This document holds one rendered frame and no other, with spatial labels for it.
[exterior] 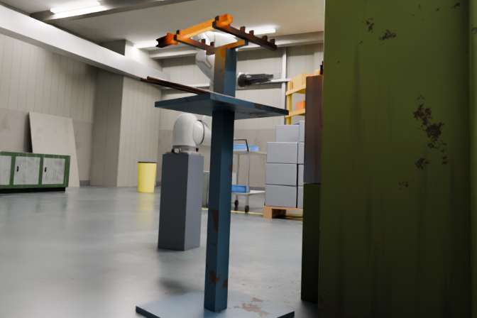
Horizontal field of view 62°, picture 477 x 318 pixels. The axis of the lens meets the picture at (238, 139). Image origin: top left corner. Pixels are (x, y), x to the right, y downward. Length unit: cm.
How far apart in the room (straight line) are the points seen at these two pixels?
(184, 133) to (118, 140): 784
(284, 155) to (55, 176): 479
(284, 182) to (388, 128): 318
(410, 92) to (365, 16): 29
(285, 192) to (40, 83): 699
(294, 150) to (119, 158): 667
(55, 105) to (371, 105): 932
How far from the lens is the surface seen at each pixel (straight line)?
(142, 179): 832
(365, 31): 136
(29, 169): 761
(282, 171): 438
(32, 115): 962
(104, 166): 1064
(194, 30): 147
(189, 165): 254
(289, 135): 476
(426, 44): 129
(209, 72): 212
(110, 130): 1060
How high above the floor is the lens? 51
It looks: 5 degrees up
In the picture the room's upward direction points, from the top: 2 degrees clockwise
